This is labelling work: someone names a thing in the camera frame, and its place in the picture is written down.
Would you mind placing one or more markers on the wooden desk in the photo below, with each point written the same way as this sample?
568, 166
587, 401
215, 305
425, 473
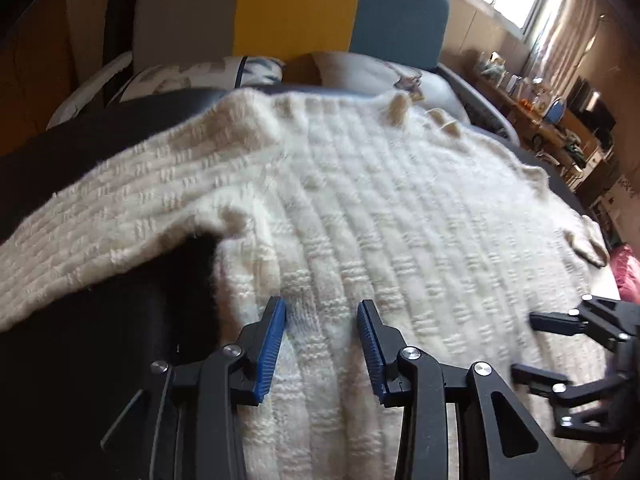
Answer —
545, 132

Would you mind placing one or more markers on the black rolled mat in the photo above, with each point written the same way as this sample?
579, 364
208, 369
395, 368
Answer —
120, 5

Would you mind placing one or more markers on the cream knit sweater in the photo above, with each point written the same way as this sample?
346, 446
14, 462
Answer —
375, 200

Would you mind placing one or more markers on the geometric patterned pillow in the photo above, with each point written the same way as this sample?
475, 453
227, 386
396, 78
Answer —
200, 77

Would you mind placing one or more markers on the deer print pillow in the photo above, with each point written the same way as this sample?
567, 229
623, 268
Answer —
360, 77

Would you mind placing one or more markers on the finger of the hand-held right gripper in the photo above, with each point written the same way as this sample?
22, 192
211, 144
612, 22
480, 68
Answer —
555, 322
537, 380

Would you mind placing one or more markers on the blue chair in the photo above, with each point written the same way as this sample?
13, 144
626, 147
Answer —
553, 111

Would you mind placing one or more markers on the clear storage box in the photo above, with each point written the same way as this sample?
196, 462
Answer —
522, 87

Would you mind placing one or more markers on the grey yellow blue sofa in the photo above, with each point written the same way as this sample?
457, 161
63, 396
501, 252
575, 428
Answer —
300, 5

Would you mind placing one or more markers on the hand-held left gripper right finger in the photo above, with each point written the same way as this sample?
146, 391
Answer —
372, 355

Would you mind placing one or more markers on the pink cloth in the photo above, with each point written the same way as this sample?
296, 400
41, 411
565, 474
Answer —
627, 275

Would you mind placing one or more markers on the patterned beige curtain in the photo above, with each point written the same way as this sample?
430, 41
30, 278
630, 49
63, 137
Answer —
565, 25

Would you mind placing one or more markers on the black monitor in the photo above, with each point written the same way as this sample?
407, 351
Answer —
592, 105

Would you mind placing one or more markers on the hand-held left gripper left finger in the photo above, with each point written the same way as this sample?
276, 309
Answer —
270, 350

